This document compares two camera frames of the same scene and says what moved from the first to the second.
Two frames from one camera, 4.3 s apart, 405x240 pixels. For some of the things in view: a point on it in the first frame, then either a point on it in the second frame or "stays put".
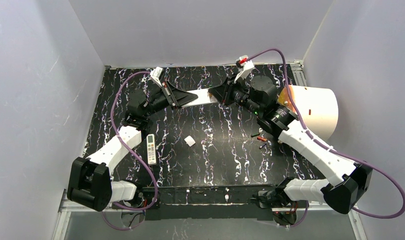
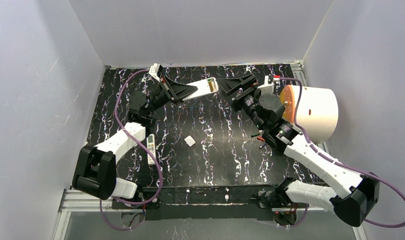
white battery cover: [189, 141] stays put
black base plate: [199, 203] stays put
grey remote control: [203, 97] → [205, 87]
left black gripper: [168, 95] stays put
